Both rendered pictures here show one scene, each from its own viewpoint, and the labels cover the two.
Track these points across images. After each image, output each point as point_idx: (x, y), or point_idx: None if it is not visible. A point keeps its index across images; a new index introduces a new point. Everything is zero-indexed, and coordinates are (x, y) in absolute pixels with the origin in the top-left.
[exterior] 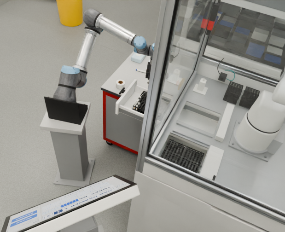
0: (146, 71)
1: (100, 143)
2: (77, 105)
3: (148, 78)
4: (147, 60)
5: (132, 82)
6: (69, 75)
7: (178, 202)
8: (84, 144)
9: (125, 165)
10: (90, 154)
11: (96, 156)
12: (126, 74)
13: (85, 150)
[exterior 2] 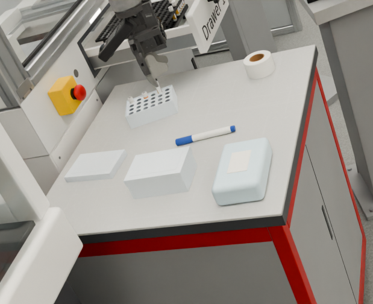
0: (160, 22)
1: None
2: None
3: (167, 65)
4: (206, 184)
5: (195, 6)
6: None
7: None
8: (347, 107)
9: None
10: None
11: (367, 228)
12: (260, 105)
13: (355, 133)
